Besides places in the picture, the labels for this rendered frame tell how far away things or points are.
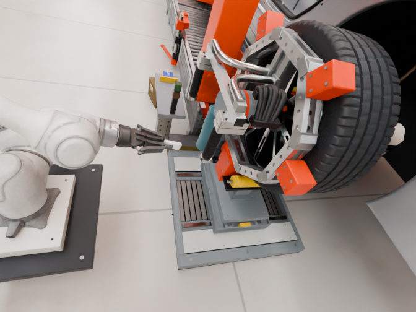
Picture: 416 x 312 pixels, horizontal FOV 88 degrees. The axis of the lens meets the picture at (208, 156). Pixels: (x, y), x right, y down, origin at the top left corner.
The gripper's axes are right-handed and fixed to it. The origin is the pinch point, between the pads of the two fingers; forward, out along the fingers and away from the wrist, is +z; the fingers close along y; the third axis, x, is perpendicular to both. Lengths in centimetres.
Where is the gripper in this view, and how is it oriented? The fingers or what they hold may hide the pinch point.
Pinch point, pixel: (171, 145)
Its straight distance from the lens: 84.6
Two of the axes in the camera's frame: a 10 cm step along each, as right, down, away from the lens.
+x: -5.2, 6.0, 6.1
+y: -2.6, -7.9, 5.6
